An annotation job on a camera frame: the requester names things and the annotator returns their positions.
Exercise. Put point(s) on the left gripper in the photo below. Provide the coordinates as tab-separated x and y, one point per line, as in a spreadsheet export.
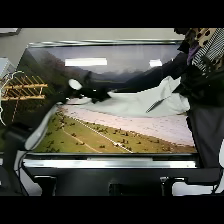
95	93

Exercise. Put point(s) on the white garment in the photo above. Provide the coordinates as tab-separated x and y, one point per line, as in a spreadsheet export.
133	103

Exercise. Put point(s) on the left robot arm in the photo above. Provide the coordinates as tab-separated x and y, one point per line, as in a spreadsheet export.
41	128

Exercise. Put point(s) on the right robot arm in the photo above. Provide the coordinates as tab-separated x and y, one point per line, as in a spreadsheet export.
221	153

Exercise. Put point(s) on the purple garment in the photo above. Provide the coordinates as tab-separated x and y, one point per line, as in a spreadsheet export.
192	53

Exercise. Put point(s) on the grey garment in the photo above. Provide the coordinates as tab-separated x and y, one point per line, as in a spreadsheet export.
206	133

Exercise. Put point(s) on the leopard print garment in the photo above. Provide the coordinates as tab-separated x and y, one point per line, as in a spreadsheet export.
201	35

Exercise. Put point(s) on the striped garment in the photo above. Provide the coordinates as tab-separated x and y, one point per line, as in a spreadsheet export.
210	50

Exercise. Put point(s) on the silver frame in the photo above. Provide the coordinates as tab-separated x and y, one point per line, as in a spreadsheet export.
110	163

